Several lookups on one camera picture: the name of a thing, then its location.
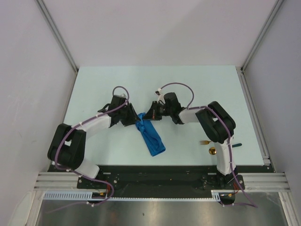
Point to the aluminium front frame rail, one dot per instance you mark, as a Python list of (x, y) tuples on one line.
[(254, 182)]

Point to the left aluminium corner post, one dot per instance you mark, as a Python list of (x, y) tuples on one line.
[(57, 34)]

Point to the gold spoon green handle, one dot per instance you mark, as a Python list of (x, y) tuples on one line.
[(212, 150)]

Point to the right aluminium corner post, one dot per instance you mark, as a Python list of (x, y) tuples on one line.
[(264, 30)]

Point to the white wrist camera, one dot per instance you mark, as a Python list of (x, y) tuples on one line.
[(160, 95), (121, 95)]

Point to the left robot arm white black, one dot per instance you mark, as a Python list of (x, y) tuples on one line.
[(67, 149)]

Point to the white slotted cable duct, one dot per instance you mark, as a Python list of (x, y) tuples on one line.
[(93, 196)]

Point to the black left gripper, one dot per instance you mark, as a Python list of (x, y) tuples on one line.
[(130, 120)]

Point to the gold fork green handle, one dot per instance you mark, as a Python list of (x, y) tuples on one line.
[(205, 142)]

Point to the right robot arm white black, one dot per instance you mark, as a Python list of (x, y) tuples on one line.
[(217, 124)]

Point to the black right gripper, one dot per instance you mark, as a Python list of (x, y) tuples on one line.
[(152, 114)]

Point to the aluminium corner post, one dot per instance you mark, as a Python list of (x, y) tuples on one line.
[(264, 30), (57, 34)]

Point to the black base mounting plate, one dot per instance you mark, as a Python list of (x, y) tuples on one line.
[(165, 181)]

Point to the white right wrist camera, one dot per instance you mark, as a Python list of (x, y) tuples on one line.
[(160, 95)]

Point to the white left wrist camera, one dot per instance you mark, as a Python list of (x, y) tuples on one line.
[(121, 95)]

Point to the blue cloth napkin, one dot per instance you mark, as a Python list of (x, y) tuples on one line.
[(150, 135)]

